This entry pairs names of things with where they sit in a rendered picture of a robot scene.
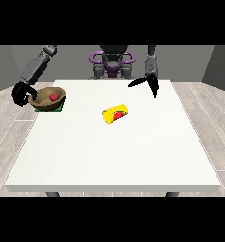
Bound brown wooden bowl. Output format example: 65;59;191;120
27;86;68;112

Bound small red ball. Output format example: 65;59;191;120
49;92;60;102

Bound green square pad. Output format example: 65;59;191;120
34;95;67;113

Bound yellow cup with melon print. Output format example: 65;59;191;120
101;103;129;125

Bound grey robot trunk purple rings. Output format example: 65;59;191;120
88;45;137;81

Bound dark table leg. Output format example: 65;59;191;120
164;191;180;198
44;191;61;198

